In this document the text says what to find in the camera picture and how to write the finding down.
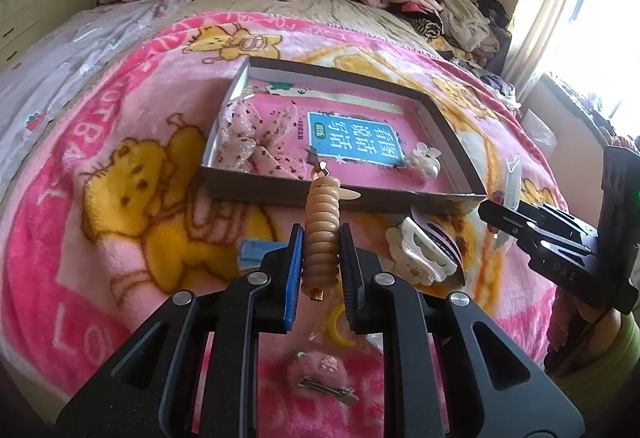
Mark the pale printed bed sheet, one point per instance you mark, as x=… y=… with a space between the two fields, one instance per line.
x=60 y=68

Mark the person's green garment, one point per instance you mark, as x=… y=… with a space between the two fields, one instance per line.
x=615 y=368

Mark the shallow cardboard box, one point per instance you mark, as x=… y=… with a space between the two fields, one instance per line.
x=350 y=199

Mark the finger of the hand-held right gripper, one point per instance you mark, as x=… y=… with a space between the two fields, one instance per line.
x=545 y=253
x=555 y=217

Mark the pink bear printed blanket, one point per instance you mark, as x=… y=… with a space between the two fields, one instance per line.
x=125 y=118

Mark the pink book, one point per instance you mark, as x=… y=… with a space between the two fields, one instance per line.
x=360 y=118

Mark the polka dot bow hair clip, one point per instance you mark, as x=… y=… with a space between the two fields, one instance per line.
x=250 y=138

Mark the pink pompom hair clip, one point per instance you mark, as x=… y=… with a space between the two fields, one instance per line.
x=320 y=365

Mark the window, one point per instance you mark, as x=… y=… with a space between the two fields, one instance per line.
x=610 y=8

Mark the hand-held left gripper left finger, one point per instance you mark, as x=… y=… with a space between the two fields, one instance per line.
x=295 y=268

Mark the earrings card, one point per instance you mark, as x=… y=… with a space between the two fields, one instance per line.
x=511 y=188

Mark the white flower hair claw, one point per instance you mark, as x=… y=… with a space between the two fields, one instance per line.
x=422 y=161

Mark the pile of clothes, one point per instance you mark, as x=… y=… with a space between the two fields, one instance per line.
x=450 y=18

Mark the cream curtain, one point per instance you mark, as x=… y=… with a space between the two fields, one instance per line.
x=545 y=8

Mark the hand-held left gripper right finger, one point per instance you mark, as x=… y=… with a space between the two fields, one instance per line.
x=350 y=278

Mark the beige quilt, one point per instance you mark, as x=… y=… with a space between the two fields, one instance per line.
x=350 y=18

